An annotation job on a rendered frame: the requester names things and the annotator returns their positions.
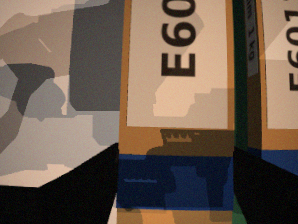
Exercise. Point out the green rectangular block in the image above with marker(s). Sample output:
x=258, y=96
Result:
x=240, y=88

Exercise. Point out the cardboard pack of welding electrodes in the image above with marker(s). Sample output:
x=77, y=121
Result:
x=271, y=37

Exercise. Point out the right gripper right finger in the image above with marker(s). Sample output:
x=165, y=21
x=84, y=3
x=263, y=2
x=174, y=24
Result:
x=266, y=193

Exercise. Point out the tan cardboard box with blue band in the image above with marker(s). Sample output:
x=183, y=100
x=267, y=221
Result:
x=177, y=113

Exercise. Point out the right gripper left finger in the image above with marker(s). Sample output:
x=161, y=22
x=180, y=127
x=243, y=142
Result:
x=84, y=195

